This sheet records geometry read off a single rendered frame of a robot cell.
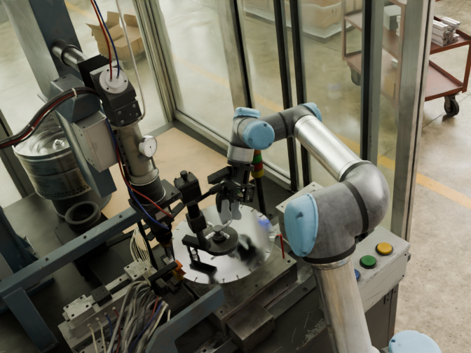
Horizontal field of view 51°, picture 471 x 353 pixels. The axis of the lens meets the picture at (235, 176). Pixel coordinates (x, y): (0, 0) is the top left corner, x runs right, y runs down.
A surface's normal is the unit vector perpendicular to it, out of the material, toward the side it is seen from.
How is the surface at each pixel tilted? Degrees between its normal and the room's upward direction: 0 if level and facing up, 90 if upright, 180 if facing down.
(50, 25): 90
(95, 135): 90
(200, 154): 0
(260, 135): 69
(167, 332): 90
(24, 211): 0
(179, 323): 90
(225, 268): 0
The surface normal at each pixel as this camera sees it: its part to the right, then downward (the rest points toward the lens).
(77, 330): 0.61, 0.42
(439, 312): -0.14, -0.77
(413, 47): -0.78, 0.47
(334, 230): 0.25, 0.19
